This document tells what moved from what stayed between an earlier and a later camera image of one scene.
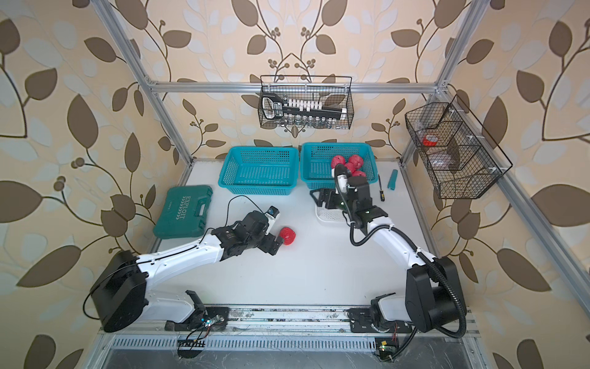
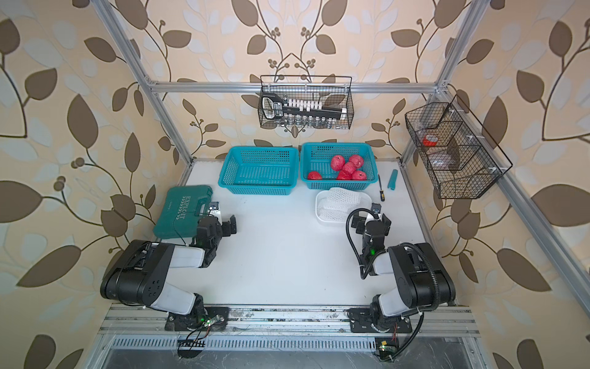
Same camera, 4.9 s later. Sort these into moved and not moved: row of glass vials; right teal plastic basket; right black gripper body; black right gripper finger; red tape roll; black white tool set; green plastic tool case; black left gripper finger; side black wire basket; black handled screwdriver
Moved: black right gripper finger; black left gripper finger; right black gripper body
Not moved: right teal plastic basket; black white tool set; side black wire basket; red tape roll; row of glass vials; black handled screwdriver; green plastic tool case
